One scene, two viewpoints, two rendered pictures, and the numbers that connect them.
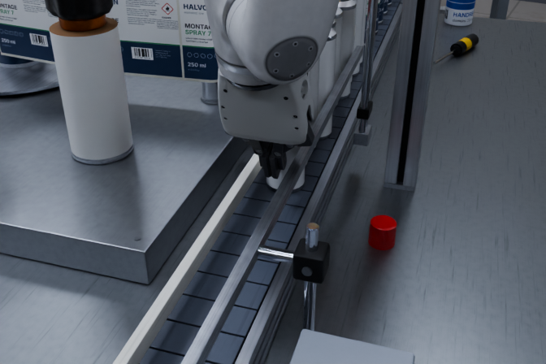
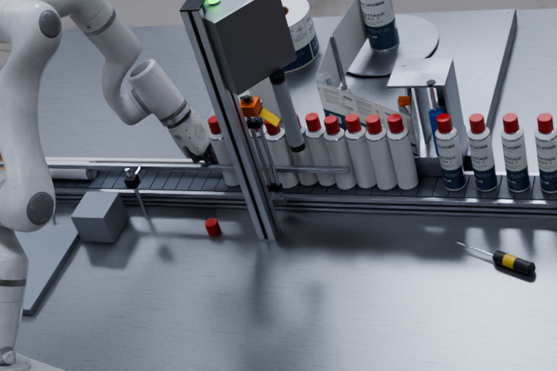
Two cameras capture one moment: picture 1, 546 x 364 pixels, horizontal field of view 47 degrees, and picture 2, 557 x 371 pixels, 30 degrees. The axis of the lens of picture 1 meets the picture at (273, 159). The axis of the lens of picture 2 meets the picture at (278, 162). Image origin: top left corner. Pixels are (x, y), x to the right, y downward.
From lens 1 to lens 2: 2.72 m
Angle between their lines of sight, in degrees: 81
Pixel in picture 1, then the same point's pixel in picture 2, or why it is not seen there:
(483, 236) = (215, 267)
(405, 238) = (216, 238)
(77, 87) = not seen: hidden behind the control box
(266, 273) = (168, 187)
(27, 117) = (310, 78)
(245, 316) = (146, 186)
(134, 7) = (326, 60)
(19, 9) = (354, 21)
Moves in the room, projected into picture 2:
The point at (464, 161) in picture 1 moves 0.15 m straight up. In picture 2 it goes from (293, 262) to (278, 216)
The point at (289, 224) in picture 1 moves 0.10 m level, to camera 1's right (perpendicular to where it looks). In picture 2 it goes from (201, 188) to (197, 213)
